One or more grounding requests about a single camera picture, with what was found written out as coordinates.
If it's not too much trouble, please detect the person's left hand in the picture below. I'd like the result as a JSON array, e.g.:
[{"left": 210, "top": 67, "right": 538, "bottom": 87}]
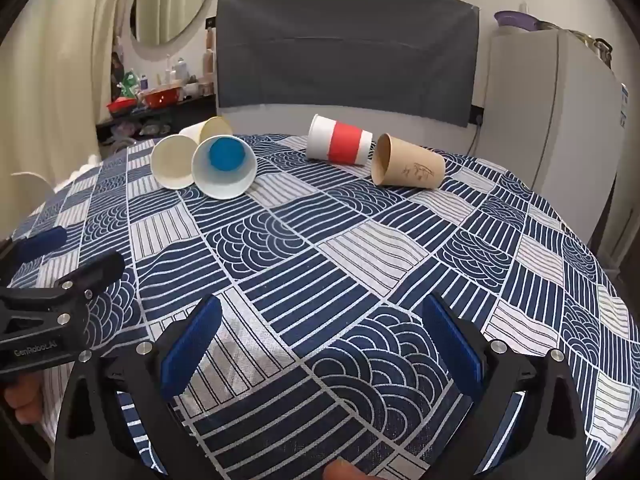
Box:
[{"left": 2, "top": 372, "right": 46, "bottom": 427}]

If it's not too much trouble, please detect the white cup with blue bottom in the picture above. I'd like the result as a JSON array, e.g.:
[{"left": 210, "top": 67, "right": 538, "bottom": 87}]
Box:
[{"left": 191, "top": 135, "right": 258, "bottom": 200}]

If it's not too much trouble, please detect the white chair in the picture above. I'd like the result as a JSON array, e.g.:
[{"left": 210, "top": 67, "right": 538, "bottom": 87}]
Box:
[{"left": 10, "top": 171, "right": 56, "bottom": 206}]

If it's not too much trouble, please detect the red bowl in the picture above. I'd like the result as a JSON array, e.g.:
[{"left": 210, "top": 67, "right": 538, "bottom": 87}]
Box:
[{"left": 141, "top": 87, "right": 182, "bottom": 108}]

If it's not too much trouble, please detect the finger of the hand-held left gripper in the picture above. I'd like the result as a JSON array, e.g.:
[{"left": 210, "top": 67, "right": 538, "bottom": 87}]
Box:
[
  {"left": 0, "top": 226, "right": 68, "bottom": 268},
  {"left": 0, "top": 250, "right": 126, "bottom": 341}
]

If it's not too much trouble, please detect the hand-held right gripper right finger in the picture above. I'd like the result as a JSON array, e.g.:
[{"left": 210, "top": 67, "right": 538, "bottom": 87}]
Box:
[{"left": 422, "top": 291, "right": 587, "bottom": 480}]

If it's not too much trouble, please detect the brown paper cup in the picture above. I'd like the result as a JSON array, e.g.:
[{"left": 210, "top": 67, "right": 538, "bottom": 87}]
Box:
[{"left": 370, "top": 133, "right": 446, "bottom": 190}]

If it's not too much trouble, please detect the white refrigerator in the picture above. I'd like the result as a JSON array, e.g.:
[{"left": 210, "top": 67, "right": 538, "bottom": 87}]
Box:
[{"left": 470, "top": 27, "right": 628, "bottom": 256}]

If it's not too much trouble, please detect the person's right hand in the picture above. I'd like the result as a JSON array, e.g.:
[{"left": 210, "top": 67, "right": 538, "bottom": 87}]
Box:
[{"left": 322, "top": 457, "right": 371, "bottom": 480}]

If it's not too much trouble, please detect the white paper cup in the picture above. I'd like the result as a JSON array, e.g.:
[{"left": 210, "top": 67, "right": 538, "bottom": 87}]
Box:
[{"left": 179, "top": 116, "right": 234, "bottom": 147}]

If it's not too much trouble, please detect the white cup with red band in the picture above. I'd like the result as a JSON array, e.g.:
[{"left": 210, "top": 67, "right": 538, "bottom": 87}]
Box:
[{"left": 306, "top": 114, "right": 374, "bottom": 166}]

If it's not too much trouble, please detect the black shelf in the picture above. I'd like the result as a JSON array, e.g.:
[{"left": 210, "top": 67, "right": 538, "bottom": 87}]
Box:
[{"left": 95, "top": 95, "right": 217, "bottom": 147}]

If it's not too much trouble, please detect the dark grey cloth cover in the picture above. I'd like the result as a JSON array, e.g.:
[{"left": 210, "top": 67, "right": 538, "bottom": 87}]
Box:
[{"left": 215, "top": 0, "right": 481, "bottom": 128}]

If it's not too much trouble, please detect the blue patterned tablecloth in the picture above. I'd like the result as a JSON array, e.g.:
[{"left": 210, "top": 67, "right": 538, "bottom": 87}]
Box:
[{"left": 10, "top": 132, "right": 632, "bottom": 480}]

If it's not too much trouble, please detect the purple plastic basin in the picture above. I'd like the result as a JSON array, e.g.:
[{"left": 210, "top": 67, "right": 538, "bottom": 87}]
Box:
[{"left": 494, "top": 9, "right": 543, "bottom": 32}]

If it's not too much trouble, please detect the round wall mirror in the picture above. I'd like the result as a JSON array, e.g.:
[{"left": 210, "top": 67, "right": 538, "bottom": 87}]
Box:
[{"left": 129, "top": 0, "right": 213, "bottom": 56}]

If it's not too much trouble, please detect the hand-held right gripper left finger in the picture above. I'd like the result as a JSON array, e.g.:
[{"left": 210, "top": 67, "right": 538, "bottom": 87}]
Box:
[{"left": 54, "top": 294, "right": 223, "bottom": 480}]

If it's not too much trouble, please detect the cream curtain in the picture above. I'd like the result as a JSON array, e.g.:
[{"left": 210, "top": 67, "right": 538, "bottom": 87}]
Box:
[{"left": 10, "top": 0, "right": 146, "bottom": 196}]

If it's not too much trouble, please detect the metal pot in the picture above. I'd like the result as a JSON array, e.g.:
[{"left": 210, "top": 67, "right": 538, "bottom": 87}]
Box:
[{"left": 570, "top": 30, "right": 613, "bottom": 68}]

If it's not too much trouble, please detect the cream paper cup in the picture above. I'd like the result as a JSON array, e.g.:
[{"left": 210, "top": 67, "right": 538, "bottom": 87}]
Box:
[{"left": 151, "top": 134, "right": 201, "bottom": 191}]

